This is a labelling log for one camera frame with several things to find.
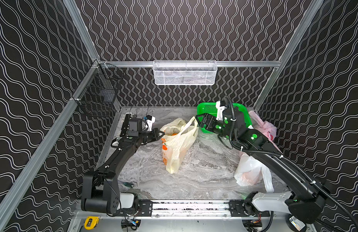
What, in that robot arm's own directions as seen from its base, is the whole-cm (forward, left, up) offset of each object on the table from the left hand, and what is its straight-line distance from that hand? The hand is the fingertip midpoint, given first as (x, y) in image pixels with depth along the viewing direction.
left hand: (168, 133), depth 81 cm
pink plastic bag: (+11, -58, -3) cm, 59 cm away
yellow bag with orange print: (-7, -6, +6) cm, 11 cm away
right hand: (-1, -16, +15) cm, 22 cm away
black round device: (-37, -65, -17) cm, 76 cm away
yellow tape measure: (-42, +33, -18) cm, 57 cm away
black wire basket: (+23, +50, +4) cm, 55 cm away
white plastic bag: (-16, -45, -8) cm, 48 cm away
